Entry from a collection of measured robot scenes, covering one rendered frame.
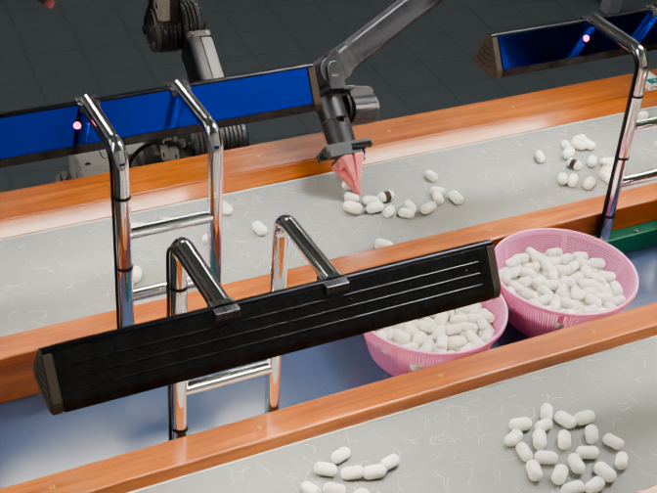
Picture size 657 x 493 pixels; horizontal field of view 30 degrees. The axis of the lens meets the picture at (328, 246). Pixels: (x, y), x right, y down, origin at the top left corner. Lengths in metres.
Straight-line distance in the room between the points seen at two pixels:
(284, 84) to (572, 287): 0.65
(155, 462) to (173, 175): 0.78
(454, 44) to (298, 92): 2.81
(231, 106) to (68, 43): 2.73
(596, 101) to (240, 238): 0.97
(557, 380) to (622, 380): 0.11
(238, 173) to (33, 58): 2.27
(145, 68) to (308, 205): 2.20
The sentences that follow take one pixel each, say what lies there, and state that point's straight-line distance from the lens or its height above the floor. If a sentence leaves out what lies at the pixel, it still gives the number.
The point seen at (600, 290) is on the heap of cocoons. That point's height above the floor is 0.74.
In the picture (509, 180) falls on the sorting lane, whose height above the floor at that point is 0.74.
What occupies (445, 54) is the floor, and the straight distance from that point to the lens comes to 4.75.
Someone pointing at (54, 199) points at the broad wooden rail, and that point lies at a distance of 2.35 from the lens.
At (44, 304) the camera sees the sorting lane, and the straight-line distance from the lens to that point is 2.13.
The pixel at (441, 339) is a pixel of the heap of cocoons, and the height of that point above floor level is 0.74.
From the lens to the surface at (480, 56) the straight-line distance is 2.28.
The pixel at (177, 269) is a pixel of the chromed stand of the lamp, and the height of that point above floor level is 1.07.
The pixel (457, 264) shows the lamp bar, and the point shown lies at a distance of 1.63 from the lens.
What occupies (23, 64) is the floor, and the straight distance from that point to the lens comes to 4.57.
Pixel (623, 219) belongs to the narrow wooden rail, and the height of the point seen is 0.74.
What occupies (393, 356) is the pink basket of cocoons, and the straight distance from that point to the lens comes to 2.04.
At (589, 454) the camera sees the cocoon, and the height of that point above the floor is 0.75.
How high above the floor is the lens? 2.03
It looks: 35 degrees down
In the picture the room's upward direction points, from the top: 4 degrees clockwise
